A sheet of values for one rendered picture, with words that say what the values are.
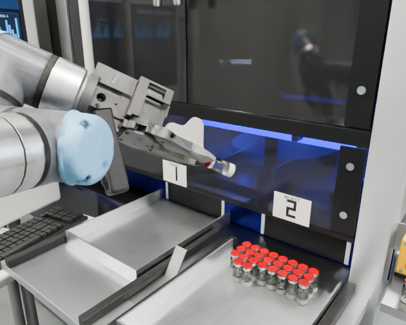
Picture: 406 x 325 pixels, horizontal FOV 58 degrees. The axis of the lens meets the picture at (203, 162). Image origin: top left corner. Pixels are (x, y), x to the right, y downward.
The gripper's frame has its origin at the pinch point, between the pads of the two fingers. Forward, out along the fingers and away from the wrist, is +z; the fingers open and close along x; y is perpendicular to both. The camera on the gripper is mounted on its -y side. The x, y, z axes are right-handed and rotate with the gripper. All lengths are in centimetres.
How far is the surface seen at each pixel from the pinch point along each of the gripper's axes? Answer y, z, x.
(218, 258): -11.1, 20.1, 25.7
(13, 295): -39, -16, 107
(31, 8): 46, -43, 63
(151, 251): -13.5, 7.6, 36.1
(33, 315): -46, -6, 114
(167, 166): 9.4, 6.8, 42.0
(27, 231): -16, -20, 70
